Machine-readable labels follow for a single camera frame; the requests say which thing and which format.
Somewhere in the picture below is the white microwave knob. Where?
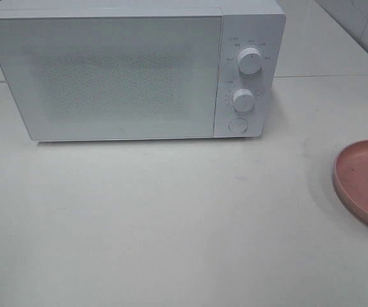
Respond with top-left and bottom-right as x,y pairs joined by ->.
232,89 -> 255,113
236,45 -> 263,75

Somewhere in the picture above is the white microwave door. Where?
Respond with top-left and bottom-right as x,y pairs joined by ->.
0,17 -> 221,141

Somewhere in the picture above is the pink round plate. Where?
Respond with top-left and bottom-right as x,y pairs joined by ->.
333,139 -> 368,225

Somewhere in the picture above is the round white door button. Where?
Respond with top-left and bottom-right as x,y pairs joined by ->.
228,118 -> 248,134

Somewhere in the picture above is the upper white microwave knob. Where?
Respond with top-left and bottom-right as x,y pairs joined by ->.
236,45 -> 263,75

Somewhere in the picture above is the white microwave oven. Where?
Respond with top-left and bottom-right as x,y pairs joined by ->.
0,1 -> 286,141

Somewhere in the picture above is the lower white microwave knob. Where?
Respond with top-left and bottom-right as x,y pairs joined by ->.
232,89 -> 255,113

